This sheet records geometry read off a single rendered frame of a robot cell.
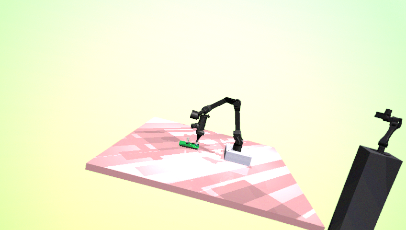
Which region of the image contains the green circuit board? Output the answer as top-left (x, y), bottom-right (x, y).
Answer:
top-left (179, 137), bottom-right (199, 149)

